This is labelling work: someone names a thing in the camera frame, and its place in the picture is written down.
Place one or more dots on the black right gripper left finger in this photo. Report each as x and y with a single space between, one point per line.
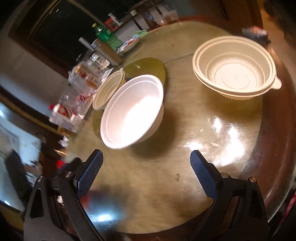
77 177

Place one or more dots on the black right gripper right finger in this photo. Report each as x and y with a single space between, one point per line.
213 182

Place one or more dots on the white foam bowl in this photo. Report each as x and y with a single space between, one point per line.
134 113

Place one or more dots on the red white liquor box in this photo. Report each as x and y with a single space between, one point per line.
62 111

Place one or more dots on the cream ribbed plastic bowl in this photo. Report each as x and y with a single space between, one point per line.
108 89

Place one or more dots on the steel thermos flask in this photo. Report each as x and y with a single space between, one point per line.
100 47

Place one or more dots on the gold glitter round placemat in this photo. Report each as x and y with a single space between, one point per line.
151 66

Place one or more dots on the blue patterned food plate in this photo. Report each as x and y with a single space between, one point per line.
128 45

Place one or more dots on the green plastic soda bottle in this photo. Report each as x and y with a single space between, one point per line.
105 35

